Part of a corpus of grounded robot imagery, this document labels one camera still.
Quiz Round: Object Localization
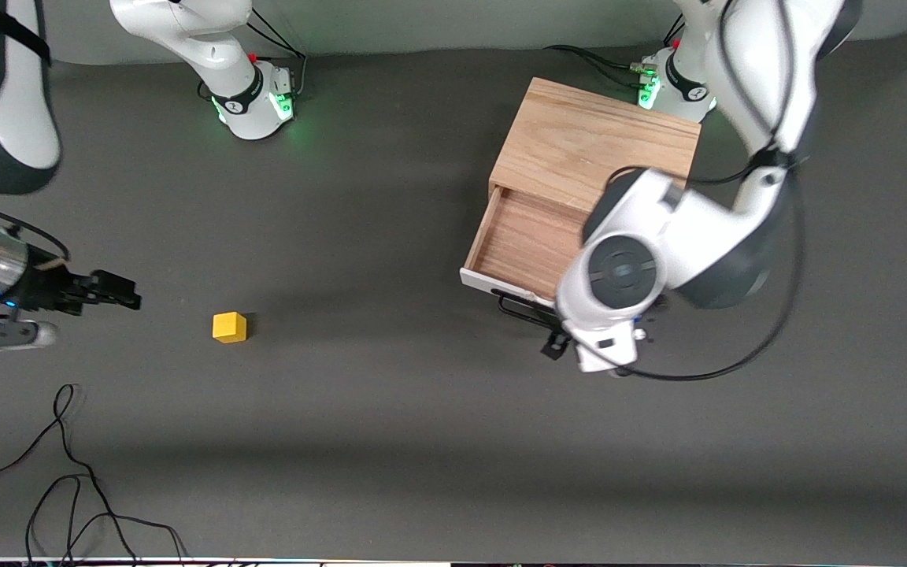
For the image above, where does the light wooden drawer cabinet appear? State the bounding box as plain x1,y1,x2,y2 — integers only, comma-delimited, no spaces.
489,76,702,215

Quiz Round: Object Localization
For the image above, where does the thin black loose cable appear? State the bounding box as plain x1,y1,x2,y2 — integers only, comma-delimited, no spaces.
0,384,140,566
26,474,190,566

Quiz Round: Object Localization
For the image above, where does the white-fronted wooden drawer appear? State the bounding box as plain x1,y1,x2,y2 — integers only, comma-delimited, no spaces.
459,187,590,313

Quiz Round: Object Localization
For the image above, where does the yellow cube block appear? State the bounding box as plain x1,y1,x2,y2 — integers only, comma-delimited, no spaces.
212,312,249,344

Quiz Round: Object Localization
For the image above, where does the black left base cable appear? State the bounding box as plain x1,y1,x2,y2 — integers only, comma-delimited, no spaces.
543,44,653,88

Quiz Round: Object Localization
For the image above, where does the black metal drawer handle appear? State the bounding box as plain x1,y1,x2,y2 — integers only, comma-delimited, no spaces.
492,289,574,328

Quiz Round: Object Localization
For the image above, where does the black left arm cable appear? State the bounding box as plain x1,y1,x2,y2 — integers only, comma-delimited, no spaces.
542,0,806,384

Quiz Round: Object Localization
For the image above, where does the dark grey table mat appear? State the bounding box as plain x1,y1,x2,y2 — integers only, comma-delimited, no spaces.
0,28,907,562

